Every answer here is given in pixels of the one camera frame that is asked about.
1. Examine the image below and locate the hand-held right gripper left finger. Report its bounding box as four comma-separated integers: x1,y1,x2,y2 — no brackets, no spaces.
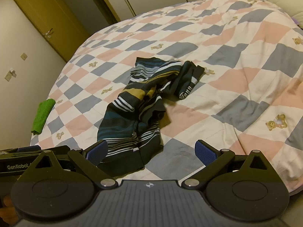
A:
22,140,119,191

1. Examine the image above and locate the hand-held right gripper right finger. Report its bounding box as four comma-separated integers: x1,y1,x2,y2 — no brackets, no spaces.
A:
181,140,283,191

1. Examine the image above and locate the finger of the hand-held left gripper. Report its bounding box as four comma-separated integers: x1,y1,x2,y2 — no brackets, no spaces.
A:
0,146,70,158

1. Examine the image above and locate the dark striped sweater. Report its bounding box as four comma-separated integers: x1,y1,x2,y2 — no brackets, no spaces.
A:
97,57,205,178

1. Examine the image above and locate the person's left hand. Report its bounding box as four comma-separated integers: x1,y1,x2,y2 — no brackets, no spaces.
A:
0,195,17,225

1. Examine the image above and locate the green towel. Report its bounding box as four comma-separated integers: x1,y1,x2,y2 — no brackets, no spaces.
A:
31,99,56,135

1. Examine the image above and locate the checkered quilt with bear print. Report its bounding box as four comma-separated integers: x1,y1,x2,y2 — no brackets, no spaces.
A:
30,0,303,195

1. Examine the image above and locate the wooden door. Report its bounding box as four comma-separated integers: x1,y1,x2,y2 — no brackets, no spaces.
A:
12,0,90,63

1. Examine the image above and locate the wall socket with plug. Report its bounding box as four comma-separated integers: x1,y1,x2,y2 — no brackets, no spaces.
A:
5,68,16,81

